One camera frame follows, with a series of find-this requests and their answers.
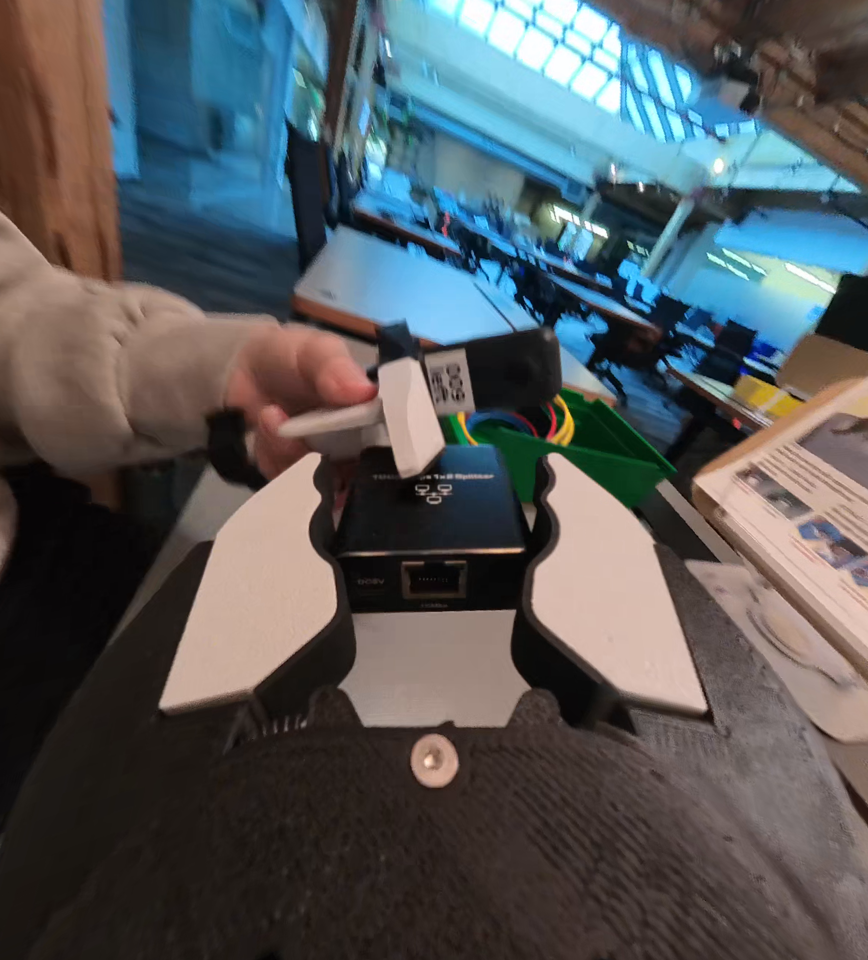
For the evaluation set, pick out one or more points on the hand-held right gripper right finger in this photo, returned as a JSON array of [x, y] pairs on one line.
[[622, 600]]

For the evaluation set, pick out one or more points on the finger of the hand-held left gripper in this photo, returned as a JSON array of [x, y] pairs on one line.
[[416, 420]]

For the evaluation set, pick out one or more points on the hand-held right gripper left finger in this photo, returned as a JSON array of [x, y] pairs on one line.
[[246, 600]]

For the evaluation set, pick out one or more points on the black ethernet splitter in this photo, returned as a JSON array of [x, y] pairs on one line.
[[434, 518]]

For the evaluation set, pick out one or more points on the person's left forearm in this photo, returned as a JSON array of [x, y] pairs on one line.
[[74, 360]]

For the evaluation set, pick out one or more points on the person's left hand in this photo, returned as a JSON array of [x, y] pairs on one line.
[[306, 368]]

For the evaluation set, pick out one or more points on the wooden office desk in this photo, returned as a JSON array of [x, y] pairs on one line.
[[389, 285]]

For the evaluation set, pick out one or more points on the green plastic bin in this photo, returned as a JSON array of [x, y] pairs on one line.
[[614, 458]]

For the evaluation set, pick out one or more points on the wooden clipboard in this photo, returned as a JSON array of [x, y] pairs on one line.
[[719, 473]]

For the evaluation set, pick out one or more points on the black office chair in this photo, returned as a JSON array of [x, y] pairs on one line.
[[311, 195]]

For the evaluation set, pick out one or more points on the printed instruction sheet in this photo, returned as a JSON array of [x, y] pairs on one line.
[[854, 510]]

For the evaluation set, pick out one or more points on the yellow plastic bin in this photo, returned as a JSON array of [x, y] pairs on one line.
[[767, 396]]

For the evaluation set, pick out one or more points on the black monitor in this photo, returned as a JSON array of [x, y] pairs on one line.
[[866, 312]]

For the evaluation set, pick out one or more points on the wooden post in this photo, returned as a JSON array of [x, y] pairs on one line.
[[29, 120]]

